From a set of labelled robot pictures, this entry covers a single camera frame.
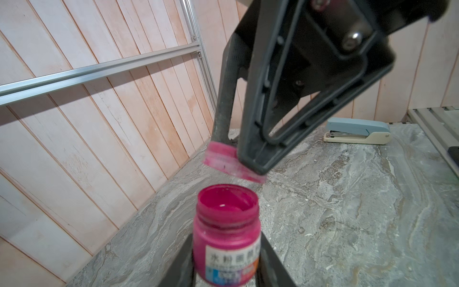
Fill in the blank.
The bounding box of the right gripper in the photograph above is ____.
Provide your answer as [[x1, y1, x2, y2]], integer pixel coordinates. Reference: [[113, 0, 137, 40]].
[[235, 1, 449, 104]]

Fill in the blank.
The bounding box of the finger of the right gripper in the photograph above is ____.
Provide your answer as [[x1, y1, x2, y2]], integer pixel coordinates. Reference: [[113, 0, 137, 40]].
[[211, 33, 251, 145], [236, 0, 397, 176]]

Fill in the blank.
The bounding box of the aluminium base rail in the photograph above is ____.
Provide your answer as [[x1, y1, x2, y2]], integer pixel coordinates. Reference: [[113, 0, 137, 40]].
[[408, 106, 459, 177]]

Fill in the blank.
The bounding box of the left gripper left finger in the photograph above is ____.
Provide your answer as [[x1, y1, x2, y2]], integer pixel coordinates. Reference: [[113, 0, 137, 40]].
[[158, 234, 196, 287]]

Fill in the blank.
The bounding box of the magenta paint jar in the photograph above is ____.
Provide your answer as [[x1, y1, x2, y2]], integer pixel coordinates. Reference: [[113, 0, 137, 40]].
[[192, 184, 261, 287]]

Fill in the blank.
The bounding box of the blue grey stapler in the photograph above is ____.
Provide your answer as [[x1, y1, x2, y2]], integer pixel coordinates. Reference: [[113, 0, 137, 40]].
[[323, 117, 392, 145]]

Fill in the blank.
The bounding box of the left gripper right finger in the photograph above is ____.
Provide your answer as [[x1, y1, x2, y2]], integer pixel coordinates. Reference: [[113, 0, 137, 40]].
[[258, 233, 296, 287]]

